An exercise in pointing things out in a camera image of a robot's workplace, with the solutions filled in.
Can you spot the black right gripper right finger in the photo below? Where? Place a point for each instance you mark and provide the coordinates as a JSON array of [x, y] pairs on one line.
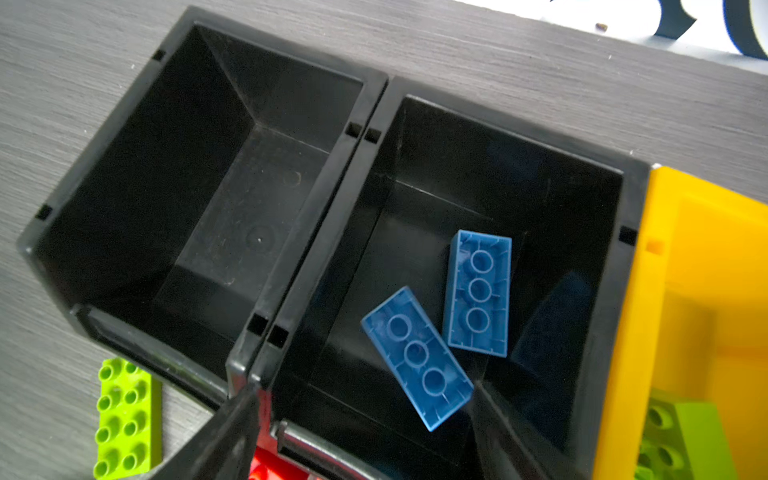
[[507, 445]]

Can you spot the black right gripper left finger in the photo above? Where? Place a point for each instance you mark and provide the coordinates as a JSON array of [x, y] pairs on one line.
[[225, 445]]

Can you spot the blue lego brick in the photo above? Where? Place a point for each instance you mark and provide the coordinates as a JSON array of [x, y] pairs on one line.
[[476, 310], [429, 374]]

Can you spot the green lego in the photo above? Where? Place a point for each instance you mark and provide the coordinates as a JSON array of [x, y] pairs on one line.
[[683, 439]]

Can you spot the red lego brick right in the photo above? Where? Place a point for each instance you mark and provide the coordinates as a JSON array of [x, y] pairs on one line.
[[268, 466]]

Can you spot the green flat lego plate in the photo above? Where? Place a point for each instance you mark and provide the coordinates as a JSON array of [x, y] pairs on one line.
[[129, 434]]

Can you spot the left black storage bin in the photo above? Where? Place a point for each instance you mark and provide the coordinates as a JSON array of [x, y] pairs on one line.
[[189, 213]]

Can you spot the black storage bin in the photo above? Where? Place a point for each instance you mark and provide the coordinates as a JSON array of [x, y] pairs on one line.
[[432, 164], [189, 213]]

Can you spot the yellow storage bin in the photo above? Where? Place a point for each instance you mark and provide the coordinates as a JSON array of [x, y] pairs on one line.
[[693, 322]]

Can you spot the middle black storage bin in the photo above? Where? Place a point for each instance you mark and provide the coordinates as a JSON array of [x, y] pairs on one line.
[[432, 164]]

